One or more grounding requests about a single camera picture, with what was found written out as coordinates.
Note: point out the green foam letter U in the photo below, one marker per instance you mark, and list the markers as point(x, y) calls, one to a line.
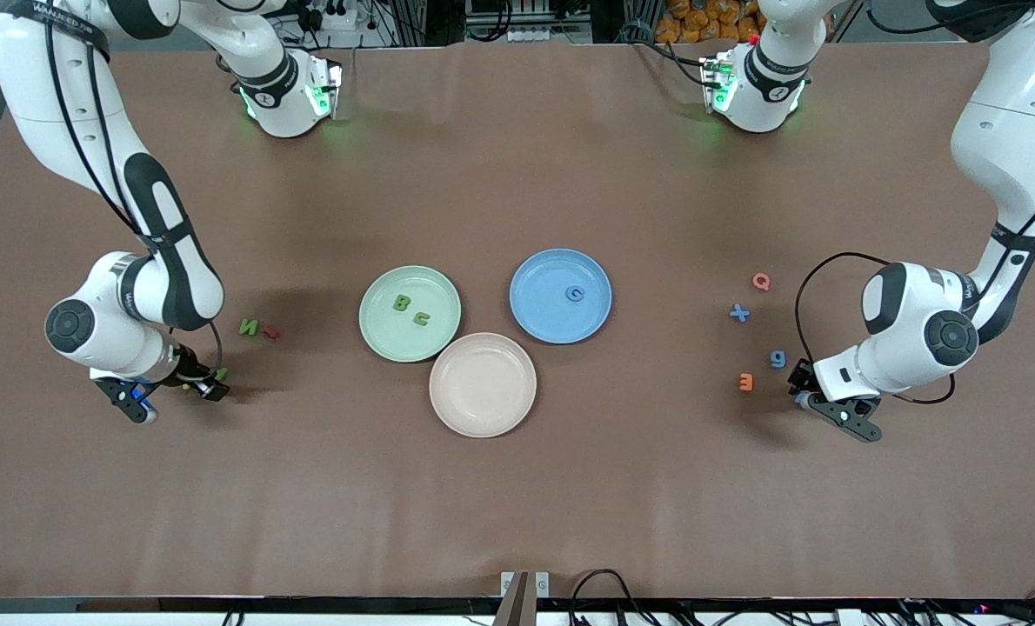
point(413, 318)

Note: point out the green foam letter B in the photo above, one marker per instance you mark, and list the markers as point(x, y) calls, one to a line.
point(396, 303)

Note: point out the beige plate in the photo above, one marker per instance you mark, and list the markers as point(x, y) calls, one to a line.
point(483, 385)

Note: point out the pile of orange objects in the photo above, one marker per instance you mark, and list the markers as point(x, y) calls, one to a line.
point(700, 22)

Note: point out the blue foam letter X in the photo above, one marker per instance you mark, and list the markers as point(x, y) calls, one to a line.
point(739, 313)

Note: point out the small white power strip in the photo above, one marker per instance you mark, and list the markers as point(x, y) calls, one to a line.
point(526, 35)

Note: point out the pink foam letter Q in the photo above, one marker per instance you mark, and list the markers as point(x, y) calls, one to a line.
point(755, 282)

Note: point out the green foam letter N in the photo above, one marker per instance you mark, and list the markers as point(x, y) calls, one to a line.
point(248, 328)

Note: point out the green plate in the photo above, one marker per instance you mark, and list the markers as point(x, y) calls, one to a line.
point(387, 335)

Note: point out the blue foam digit six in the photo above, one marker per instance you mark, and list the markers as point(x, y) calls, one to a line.
point(784, 358)

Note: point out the grey metal table bracket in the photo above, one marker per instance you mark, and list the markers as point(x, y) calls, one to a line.
point(542, 584)

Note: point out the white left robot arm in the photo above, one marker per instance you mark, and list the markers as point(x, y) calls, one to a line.
point(1013, 130)

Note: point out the blue foam letter G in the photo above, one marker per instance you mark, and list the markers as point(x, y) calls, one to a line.
point(570, 295)

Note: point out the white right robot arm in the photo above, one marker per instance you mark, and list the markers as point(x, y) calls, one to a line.
point(48, 78)

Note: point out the white power strip with plugs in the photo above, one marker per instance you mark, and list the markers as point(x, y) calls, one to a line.
point(326, 13)

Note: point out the blue plate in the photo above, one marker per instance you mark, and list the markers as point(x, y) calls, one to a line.
point(544, 313)

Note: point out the grey camera post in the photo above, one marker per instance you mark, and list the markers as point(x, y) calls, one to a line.
point(513, 609)

